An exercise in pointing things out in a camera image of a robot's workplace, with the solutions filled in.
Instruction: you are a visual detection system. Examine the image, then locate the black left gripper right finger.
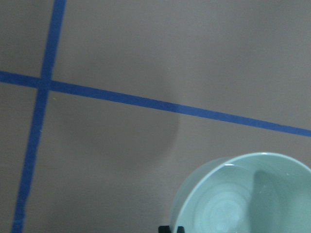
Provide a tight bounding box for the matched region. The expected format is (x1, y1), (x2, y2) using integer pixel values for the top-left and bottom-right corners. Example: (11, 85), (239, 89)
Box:
(177, 226), (185, 233)

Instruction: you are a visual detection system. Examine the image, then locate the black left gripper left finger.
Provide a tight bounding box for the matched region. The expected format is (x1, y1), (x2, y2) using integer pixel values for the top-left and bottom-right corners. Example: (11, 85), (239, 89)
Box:
(158, 225), (170, 233)

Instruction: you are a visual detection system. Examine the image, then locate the green ceramic bowl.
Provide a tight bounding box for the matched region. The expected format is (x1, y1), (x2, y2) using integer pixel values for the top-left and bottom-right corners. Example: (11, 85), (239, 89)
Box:
(169, 152), (311, 233)

